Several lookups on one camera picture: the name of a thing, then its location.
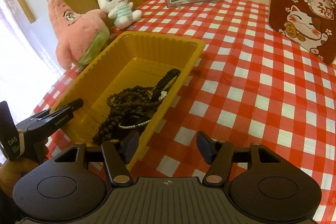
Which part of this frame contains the black leather band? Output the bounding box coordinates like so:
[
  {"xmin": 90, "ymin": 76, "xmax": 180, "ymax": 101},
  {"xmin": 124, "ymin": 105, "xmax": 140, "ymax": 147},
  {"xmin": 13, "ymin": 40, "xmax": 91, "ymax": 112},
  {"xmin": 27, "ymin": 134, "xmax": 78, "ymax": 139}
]
[{"xmin": 121, "ymin": 113, "xmax": 150, "ymax": 135}]

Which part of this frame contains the dark wooden bead necklace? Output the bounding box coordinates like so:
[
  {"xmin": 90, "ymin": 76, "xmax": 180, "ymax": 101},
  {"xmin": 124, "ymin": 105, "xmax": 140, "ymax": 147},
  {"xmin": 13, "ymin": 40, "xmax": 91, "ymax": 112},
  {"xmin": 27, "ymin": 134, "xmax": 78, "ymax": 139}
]
[{"xmin": 92, "ymin": 85, "xmax": 161, "ymax": 146}]

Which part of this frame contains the yellow plastic tray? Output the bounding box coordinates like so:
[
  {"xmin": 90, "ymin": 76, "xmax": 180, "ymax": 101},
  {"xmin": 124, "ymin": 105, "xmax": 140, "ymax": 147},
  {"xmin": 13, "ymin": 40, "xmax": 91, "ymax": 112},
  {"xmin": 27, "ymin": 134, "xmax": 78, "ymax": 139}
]
[{"xmin": 51, "ymin": 31, "xmax": 205, "ymax": 169}]

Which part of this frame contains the black watch strap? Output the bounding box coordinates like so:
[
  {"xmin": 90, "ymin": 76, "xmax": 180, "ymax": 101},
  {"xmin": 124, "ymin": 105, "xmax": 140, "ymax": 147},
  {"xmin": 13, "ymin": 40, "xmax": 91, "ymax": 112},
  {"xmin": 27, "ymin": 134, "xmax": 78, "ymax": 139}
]
[{"xmin": 152, "ymin": 68, "xmax": 182, "ymax": 101}]

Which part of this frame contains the person left hand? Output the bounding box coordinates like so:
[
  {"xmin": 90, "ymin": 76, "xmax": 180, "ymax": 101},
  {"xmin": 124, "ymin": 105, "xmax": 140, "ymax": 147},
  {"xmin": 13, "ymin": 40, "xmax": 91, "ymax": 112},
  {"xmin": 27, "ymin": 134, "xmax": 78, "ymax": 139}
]
[{"xmin": 0, "ymin": 157, "xmax": 38, "ymax": 199}]

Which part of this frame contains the lace window curtain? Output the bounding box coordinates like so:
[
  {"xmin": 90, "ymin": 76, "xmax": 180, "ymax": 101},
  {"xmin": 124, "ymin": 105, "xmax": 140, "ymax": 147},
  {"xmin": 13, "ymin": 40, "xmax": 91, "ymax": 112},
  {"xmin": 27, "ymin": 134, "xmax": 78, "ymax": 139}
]
[{"xmin": 0, "ymin": 0, "xmax": 64, "ymax": 75}]

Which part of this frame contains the pink starfish plush toy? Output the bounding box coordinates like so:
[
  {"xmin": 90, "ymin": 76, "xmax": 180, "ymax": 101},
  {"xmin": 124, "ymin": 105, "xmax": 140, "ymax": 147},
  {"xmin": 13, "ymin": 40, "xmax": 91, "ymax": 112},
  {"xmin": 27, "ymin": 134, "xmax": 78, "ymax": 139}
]
[{"xmin": 48, "ymin": 0, "xmax": 110, "ymax": 70}]

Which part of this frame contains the red white checkered tablecloth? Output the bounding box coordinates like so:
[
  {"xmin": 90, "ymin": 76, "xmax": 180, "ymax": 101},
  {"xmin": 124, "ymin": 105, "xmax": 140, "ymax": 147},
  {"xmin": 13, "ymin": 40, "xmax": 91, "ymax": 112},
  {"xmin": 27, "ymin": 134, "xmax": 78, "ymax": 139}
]
[{"xmin": 33, "ymin": 0, "xmax": 336, "ymax": 223}]

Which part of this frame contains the white bunny plush toy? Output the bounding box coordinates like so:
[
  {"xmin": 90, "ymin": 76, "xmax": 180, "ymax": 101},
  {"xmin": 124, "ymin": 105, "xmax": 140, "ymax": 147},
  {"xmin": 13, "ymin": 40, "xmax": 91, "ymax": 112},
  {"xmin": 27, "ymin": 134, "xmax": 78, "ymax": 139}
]
[{"xmin": 96, "ymin": 0, "xmax": 142, "ymax": 30}]

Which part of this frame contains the red lucky cat cushion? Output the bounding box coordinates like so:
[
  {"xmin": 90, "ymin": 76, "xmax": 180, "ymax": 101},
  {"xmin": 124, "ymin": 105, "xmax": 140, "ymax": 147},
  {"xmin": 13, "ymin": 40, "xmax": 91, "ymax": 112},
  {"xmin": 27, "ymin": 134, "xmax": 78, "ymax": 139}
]
[{"xmin": 268, "ymin": 0, "xmax": 335, "ymax": 64}]

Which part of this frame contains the wooden wall hook strip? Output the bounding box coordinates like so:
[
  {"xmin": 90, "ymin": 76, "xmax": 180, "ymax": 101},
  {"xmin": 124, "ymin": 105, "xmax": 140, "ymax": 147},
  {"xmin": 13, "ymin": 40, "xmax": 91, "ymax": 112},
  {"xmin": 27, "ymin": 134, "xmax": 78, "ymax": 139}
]
[{"xmin": 17, "ymin": 0, "xmax": 36, "ymax": 23}]

